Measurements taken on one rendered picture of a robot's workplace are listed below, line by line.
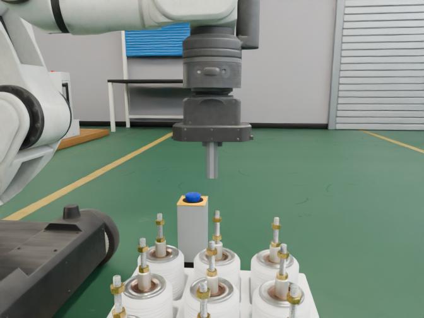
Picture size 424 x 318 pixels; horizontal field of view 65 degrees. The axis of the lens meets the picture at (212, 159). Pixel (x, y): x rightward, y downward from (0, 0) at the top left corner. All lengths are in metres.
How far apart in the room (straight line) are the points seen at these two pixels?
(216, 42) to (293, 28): 5.15
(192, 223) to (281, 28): 4.94
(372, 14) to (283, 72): 1.48
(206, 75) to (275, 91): 5.05
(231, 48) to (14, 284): 0.64
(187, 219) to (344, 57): 4.97
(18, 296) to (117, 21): 0.58
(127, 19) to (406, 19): 5.55
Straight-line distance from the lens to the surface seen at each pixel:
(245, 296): 0.73
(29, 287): 0.85
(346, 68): 5.59
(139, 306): 0.60
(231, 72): 0.48
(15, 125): 0.80
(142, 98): 5.79
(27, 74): 0.85
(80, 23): 0.52
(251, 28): 0.51
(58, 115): 0.86
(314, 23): 5.67
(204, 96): 0.49
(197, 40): 0.48
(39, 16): 0.54
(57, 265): 0.93
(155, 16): 0.48
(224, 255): 0.72
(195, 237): 0.85
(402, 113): 5.87
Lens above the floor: 0.59
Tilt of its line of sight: 11 degrees down
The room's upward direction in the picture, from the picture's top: straight up
